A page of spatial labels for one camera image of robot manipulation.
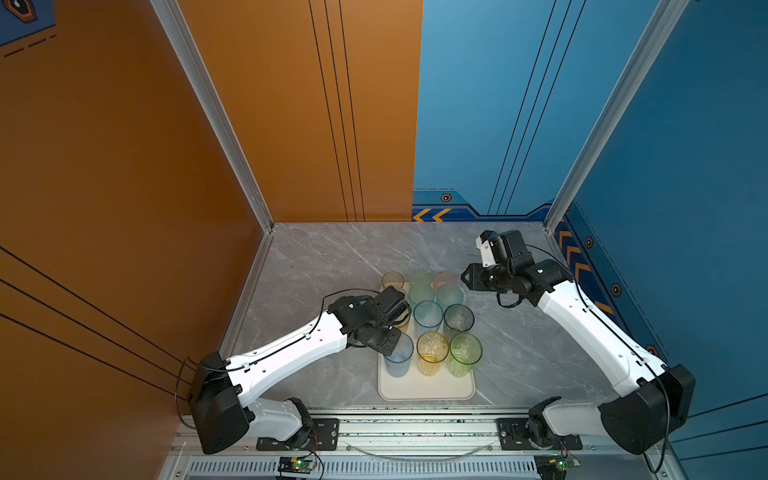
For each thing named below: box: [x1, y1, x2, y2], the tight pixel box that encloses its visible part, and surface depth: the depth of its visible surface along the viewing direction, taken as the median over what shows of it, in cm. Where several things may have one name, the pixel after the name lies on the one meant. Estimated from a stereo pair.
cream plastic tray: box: [377, 355, 476, 402], surface depth 83 cm
